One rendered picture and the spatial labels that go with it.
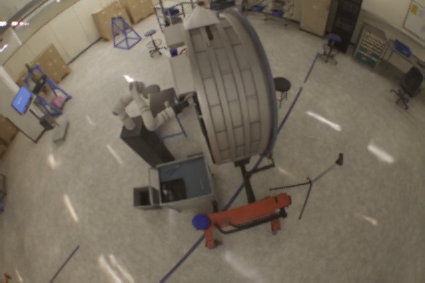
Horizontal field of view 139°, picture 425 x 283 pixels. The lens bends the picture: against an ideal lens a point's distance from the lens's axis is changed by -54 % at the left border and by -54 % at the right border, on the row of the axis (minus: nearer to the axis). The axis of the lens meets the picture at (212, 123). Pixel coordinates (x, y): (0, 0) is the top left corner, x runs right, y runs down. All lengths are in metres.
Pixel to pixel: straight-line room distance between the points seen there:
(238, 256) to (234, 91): 1.97
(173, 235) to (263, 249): 1.17
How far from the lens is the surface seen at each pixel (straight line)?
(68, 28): 8.57
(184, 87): 1.06
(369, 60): 5.52
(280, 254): 2.47
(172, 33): 1.56
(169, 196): 1.85
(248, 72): 1.09
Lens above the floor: 2.37
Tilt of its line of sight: 55 degrees down
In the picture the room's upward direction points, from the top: 12 degrees counter-clockwise
